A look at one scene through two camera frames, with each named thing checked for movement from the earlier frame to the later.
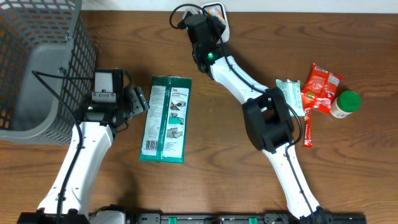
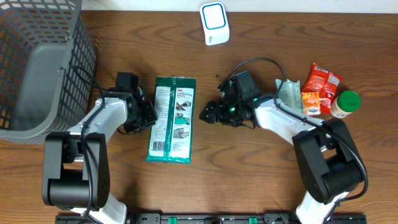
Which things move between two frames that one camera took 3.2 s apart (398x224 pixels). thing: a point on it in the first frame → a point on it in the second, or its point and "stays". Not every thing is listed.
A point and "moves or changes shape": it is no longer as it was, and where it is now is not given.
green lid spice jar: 346,103 stays
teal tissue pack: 292,92 stays
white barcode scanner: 218,10 stays
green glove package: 166,122 moves or changes shape
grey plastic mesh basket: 48,67 stays
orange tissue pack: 216,11 → 311,102
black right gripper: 218,23 → 221,115
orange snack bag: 320,89 stays
